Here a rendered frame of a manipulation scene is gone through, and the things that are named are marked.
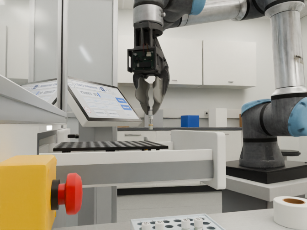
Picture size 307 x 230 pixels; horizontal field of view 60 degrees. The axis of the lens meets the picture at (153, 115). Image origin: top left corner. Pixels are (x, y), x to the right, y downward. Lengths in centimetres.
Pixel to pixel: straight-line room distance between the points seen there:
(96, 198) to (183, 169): 107
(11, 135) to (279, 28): 83
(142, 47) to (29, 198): 45
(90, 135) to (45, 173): 126
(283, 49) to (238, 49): 359
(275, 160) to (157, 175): 56
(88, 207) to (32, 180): 133
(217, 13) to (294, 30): 24
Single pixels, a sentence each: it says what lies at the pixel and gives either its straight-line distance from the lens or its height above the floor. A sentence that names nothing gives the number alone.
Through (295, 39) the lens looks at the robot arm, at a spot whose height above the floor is 120.
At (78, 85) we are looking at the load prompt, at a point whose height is 115.
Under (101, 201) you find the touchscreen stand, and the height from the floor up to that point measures 51.
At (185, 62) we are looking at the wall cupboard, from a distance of 415.
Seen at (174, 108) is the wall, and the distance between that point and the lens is 432.
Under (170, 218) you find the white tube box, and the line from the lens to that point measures 45.
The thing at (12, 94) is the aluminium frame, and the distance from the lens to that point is 31.
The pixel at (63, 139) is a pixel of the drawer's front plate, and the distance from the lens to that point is 78.
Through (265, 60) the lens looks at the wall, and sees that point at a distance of 513.
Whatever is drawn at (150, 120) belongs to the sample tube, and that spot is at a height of 95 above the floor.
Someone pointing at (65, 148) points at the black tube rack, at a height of 90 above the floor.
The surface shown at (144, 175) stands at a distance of 50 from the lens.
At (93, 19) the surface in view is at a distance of 243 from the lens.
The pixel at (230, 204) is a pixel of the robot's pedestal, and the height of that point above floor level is 66.
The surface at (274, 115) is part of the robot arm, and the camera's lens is 92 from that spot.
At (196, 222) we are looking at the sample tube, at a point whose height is 81.
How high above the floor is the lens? 94
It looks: 2 degrees up
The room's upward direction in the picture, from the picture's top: straight up
